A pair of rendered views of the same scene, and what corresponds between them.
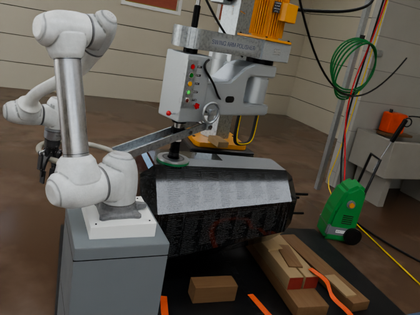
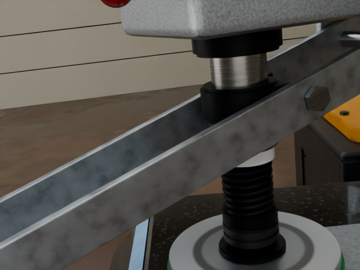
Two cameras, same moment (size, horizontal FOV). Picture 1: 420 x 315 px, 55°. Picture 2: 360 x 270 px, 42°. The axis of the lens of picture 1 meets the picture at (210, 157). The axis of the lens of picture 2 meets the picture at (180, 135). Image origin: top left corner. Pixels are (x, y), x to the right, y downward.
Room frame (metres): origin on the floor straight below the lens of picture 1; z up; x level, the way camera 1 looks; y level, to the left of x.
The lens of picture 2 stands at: (2.08, 0.10, 1.16)
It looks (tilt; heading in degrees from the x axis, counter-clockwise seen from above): 16 degrees down; 23
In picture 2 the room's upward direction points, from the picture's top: 7 degrees counter-clockwise
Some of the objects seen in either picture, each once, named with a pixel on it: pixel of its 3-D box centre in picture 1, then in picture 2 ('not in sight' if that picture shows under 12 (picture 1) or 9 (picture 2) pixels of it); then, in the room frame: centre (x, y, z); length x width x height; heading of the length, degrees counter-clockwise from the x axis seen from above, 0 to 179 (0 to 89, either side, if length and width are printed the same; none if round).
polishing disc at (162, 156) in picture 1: (173, 158); (252, 251); (2.59, 0.24, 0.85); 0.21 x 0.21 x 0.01
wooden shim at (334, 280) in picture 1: (339, 285); not in sight; (2.65, -1.12, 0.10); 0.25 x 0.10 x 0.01; 26
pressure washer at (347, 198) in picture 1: (347, 195); not in sight; (3.72, -1.38, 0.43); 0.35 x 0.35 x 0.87; 6
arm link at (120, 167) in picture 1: (117, 176); not in sight; (1.65, 0.38, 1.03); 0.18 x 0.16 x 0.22; 141
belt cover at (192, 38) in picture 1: (231, 47); not in sight; (2.84, -0.01, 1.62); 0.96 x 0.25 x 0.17; 135
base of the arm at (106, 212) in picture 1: (122, 204); not in sight; (1.67, 0.35, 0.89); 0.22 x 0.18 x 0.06; 117
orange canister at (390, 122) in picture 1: (395, 122); not in sight; (5.37, -2.32, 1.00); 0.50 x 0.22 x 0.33; 116
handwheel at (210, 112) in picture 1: (207, 111); not in sight; (2.59, 0.07, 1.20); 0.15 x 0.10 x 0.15; 135
